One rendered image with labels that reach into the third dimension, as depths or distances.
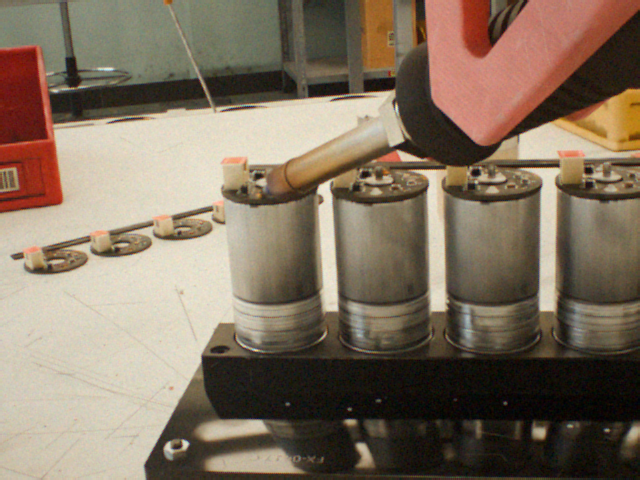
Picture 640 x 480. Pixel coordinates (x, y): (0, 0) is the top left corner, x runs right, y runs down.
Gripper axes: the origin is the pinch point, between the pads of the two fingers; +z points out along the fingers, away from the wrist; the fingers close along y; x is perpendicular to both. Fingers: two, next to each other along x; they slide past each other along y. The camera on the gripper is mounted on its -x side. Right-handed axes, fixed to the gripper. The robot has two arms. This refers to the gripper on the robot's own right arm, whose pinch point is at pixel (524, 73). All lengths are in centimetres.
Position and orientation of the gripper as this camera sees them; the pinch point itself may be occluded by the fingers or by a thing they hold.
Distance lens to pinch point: 18.4
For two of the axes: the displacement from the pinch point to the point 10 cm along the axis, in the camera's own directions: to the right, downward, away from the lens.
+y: -7.9, 2.5, -5.6
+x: 5.6, 6.5, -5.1
